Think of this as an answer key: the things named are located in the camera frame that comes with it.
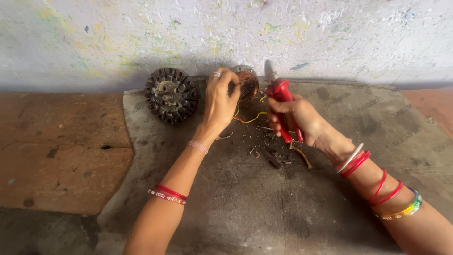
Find person's right hand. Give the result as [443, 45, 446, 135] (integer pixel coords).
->
[267, 94, 349, 156]

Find person's left hand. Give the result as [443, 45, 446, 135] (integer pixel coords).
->
[193, 67, 242, 144]

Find copper wound motor stator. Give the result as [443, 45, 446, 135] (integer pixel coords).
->
[228, 65, 260, 103]

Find red handled cutting pliers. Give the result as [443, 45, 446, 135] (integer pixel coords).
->
[264, 59, 305, 144]

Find brown insulation strip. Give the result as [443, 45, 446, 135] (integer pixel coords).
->
[289, 142, 313, 170]

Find pink thread wristband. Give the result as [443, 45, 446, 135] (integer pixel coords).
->
[187, 140, 210, 155]

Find black bare motor stator core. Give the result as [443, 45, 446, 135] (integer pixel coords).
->
[144, 67, 200, 125]

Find white bangle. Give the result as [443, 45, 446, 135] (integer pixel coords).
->
[336, 143, 365, 174]

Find plain red bangle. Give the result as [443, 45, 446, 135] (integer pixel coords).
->
[340, 150, 372, 179]
[368, 168, 387, 204]
[369, 180, 404, 207]
[155, 184, 188, 201]

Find grey woven sack mat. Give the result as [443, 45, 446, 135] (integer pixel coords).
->
[96, 79, 453, 255]

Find red bangle with silver studs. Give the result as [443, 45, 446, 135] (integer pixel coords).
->
[147, 189, 187, 205]

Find multicoloured glitter bangle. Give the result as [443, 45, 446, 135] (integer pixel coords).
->
[373, 187, 423, 220]

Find yellow wire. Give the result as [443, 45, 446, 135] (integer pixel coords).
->
[233, 95, 268, 124]

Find thin pale wire piece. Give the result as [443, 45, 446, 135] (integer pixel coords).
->
[260, 126, 296, 135]

